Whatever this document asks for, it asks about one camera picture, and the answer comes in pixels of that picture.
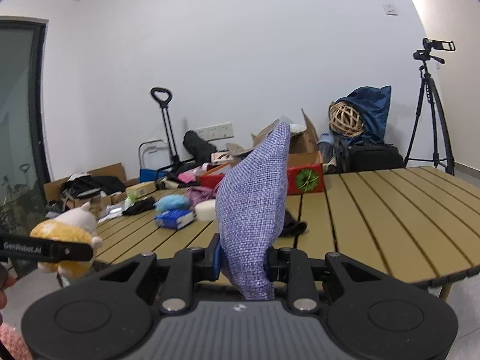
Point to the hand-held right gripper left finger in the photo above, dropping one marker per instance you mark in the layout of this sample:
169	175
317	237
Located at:
216	260

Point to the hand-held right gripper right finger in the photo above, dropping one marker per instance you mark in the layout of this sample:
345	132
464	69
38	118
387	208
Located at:
275	266

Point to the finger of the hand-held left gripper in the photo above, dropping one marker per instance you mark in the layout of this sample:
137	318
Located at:
69	251

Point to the yellow and white plush toy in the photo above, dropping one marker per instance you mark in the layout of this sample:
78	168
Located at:
75	228

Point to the blue tissue packet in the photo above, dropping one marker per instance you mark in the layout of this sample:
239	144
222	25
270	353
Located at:
174	219

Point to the pink satin pouch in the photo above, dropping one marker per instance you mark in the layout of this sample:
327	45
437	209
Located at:
200	195

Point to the purple knit pouch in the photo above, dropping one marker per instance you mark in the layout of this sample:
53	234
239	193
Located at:
251	202

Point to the person's left hand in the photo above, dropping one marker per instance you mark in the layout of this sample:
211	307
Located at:
3	300

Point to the black crumpled cloth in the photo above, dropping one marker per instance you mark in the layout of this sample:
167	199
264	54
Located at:
292	225

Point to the white round sponge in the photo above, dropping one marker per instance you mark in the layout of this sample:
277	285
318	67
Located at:
205	210

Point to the clear snack jar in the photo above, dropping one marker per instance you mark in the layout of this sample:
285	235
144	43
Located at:
96	202

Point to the white paper sheet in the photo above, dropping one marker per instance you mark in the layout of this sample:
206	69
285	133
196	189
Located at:
116	210

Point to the black clothes pile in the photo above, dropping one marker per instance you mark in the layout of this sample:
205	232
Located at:
97	185

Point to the light blue fluffy pouch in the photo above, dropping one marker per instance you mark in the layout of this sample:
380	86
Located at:
172	202

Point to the black sock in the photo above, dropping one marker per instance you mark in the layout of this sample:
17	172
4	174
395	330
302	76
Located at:
138	206

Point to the pink packet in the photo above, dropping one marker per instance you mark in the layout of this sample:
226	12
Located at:
187	176

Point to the large brown cardboard box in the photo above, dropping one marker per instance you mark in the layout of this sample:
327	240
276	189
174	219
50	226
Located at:
112	170

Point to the red cardboard box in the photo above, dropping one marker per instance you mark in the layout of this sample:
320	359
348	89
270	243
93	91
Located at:
307	180

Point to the pale yellow carton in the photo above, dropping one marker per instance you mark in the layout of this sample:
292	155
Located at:
140	190

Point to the person's pink fleece clothing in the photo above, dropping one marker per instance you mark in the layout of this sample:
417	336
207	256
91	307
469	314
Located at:
13	345

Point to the white picture box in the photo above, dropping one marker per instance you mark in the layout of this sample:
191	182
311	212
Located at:
225	157

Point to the blue box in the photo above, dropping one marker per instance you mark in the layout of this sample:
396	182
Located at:
150	175

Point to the tan folding slat table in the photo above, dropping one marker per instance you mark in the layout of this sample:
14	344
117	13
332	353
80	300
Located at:
375	213

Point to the black soft bag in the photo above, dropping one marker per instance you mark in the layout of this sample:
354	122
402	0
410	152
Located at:
198	146

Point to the open brown cardboard box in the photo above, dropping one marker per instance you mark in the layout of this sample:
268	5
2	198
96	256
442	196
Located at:
303	142

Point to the dark framed glass door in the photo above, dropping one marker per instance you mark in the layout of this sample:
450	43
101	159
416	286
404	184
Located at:
18	120

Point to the white plastic item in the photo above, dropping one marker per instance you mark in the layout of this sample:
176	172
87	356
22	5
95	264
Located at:
300	128

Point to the wicker ball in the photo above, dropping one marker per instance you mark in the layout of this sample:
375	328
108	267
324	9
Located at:
345	120

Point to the dark blue cloth bag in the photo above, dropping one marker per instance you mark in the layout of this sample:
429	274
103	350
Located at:
375	116

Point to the black tripod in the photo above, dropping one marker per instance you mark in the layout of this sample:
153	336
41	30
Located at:
427	112

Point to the white wall outlet strip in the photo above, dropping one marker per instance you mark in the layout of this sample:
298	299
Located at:
215	131

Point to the white wall switch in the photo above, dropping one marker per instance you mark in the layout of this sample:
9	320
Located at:
390	9

